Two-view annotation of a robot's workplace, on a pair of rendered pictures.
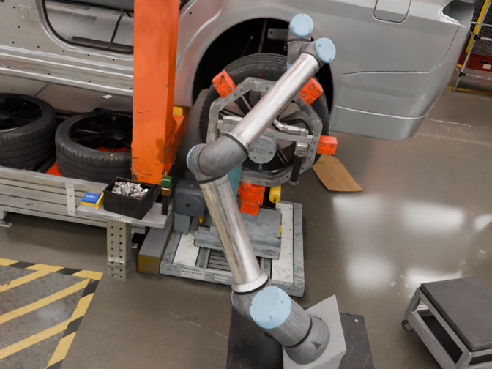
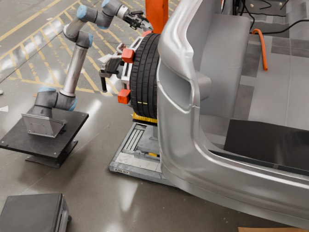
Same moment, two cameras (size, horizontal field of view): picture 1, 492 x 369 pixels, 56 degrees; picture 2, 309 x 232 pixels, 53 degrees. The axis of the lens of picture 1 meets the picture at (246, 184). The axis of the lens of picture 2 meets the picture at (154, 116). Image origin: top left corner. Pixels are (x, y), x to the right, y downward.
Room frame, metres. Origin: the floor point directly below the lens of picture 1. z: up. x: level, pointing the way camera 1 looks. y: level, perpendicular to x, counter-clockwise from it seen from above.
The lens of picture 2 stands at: (2.87, -2.00, 2.17)
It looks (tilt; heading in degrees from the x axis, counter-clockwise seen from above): 40 degrees down; 110
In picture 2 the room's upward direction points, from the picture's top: 2 degrees counter-clockwise
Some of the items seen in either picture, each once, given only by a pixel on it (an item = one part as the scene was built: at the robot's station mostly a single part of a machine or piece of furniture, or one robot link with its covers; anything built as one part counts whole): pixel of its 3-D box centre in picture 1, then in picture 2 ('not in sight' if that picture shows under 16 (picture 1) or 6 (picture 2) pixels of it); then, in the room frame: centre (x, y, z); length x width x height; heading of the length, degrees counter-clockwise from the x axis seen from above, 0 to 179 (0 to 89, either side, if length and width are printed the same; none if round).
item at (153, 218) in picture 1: (125, 209); not in sight; (1.82, 0.57, 0.44); 0.43 x 0.17 x 0.03; 90
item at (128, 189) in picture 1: (129, 197); not in sight; (1.82, 0.55, 0.51); 0.20 x 0.14 x 0.13; 81
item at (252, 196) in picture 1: (252, 192); not in sight; (2.09, -0.04, 0.48); 0.16 x 0.12 x 0.17; 0
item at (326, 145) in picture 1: (326, 145); (124, 96); (2.06, -0.36, 0.85); 0.09 x 0.08 x 0.07; 90
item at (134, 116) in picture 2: (275, 186); (147, 118); (2.15, -0.16, 0.51); 0.29 x 0.06 x 0.06; 0
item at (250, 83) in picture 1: (263, 135); (139, 73); (2.05, -0.04, 0.85); 0.54 x 0.07 x 0.54; 90
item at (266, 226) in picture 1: (250, 203); (159, 127); (2.22, -0.04, 0.32); 0.40 x 0.30 x 0.28; 90
